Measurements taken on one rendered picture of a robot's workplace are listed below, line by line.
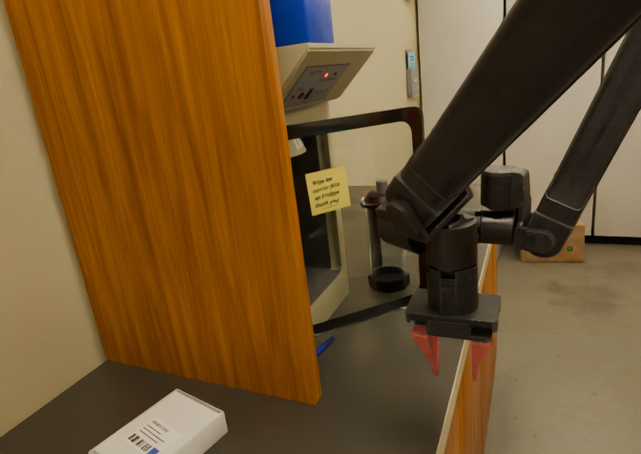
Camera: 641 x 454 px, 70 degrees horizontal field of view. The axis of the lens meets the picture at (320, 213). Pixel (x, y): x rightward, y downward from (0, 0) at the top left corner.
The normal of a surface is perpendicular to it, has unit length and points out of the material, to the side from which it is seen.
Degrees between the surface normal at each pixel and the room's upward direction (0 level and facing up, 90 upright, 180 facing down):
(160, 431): 0
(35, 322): 90
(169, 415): 0
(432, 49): 90
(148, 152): 90
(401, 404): 0
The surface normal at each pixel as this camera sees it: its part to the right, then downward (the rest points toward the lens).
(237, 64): -0.40, 0.31
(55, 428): -0.11, -0.95
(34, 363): 0.91, 0.02
